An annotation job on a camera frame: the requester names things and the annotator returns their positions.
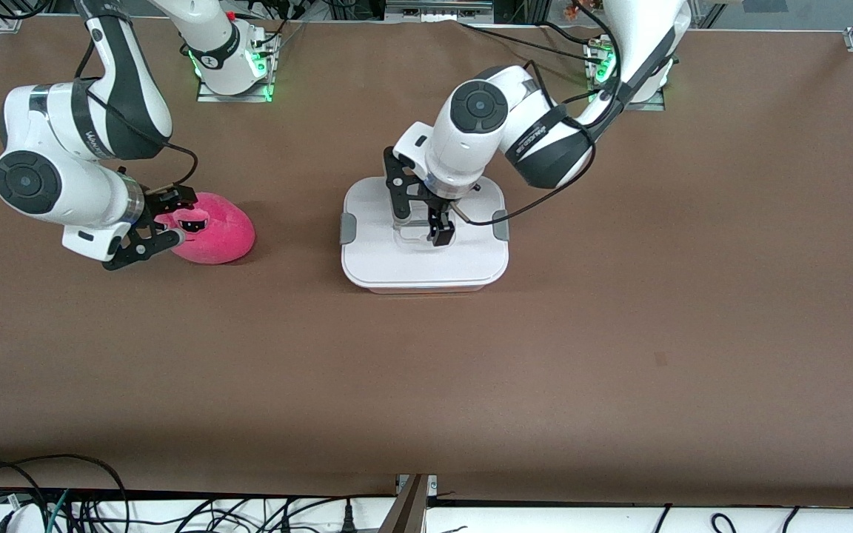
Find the black looping cable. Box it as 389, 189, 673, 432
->
0, 454, 130, 533

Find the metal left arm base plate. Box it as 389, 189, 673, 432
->
587, 37, 666, 112

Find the aluminium profile post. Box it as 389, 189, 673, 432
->
378, 474, 438, 533

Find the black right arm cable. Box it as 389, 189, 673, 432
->
75, 44, 199, 195

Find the white plastic box lid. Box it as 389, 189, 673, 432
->
340, 178, 510, 289

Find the long black table cable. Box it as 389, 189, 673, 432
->
460, 21, 603, 66

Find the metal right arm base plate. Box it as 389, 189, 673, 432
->
197, 33, 275, 103

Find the pink plush toy with eyes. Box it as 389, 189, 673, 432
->
154, 192, 256, 266

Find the green cable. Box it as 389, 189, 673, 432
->
45, 489, 72, 533

